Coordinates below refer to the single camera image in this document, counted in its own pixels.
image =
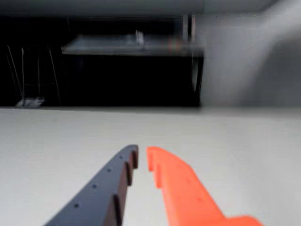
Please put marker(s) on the dark navy gripper finger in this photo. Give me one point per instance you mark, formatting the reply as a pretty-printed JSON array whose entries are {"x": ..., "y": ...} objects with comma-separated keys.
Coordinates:
[{"x": 98, "y": 195}]

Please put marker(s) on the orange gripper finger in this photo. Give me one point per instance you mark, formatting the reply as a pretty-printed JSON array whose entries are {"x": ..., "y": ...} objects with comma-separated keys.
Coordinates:
[{"x": 188, "y": 193}]

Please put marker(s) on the dark metal shelf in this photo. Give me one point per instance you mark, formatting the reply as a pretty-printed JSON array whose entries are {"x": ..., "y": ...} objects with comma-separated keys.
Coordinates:
[{"x": 105, "y": 46}]

